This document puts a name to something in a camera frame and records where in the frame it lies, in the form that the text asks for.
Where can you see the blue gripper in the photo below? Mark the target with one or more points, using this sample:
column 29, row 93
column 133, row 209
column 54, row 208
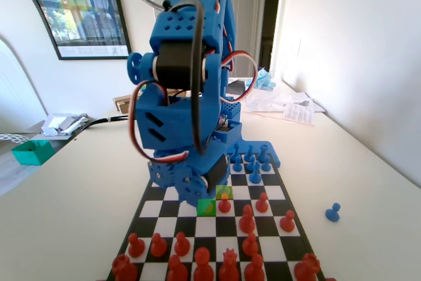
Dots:
column 192, row 185

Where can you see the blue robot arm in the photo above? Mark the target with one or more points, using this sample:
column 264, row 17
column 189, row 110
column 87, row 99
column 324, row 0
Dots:
column 164, row 35

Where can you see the black white chess board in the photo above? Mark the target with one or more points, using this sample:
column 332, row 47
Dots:
column 210, row 226

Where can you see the blue chess bishop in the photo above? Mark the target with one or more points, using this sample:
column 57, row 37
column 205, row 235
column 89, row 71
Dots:
column 236, row 153

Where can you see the tall blue chess piece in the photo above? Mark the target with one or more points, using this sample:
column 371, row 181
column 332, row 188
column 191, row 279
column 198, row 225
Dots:
column 255, row 175

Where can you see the blue chess knight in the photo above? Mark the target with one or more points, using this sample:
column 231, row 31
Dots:
column 249, row 152

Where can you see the red chess knight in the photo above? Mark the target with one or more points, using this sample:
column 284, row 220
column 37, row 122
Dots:
column 247, row 221
column 177, row 271

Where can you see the blue chess rook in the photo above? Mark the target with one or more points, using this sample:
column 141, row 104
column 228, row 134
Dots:
column 262, row 152

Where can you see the red chess bishop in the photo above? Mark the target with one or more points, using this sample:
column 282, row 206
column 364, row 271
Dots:
column 203, row 268

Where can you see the red chess queen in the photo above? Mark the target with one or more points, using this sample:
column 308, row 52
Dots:
column 229, row 269

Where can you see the red chess rook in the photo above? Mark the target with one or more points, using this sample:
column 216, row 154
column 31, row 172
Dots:
column 307, row 268
column 123, row 269

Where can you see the red chess king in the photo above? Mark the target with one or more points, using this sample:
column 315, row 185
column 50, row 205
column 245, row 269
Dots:
column 254, row 271

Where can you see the red chess piece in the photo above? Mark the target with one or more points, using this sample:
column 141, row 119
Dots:
column 330, row 279

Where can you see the long cardboard box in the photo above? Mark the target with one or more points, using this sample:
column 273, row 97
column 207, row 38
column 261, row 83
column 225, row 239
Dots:
column 121, row 105

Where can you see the dark grey flat box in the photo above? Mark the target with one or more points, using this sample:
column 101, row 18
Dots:
column 235, row 87

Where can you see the clear plastic bag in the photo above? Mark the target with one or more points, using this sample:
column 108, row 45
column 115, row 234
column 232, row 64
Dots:
column 279, row 98

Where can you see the dark low side table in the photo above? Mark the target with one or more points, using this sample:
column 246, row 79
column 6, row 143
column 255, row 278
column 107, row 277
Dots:
column 62, row 143

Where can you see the bag of blue white pieces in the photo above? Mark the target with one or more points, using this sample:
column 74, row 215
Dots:
column 267, row 82

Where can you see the printed paper sheet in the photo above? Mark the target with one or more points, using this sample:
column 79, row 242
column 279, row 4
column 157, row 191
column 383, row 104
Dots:
column 299, row 114

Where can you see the pile of silver papers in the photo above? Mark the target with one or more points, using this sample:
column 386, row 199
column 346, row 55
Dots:
column 62, row 123

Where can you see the green plastic bin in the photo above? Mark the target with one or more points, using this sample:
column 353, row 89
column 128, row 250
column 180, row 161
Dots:
column 31, row 154

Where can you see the white dotted cushion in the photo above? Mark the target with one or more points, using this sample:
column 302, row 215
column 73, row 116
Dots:
column 11, row 137

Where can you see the black framed poster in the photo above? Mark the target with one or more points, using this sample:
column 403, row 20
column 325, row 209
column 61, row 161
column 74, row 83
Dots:
column 85, row 8

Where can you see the white arched panel dark rim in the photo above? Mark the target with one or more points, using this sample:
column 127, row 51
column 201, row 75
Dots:
column 19, row 14

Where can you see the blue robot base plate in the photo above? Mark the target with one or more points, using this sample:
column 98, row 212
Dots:
column 263, row 149

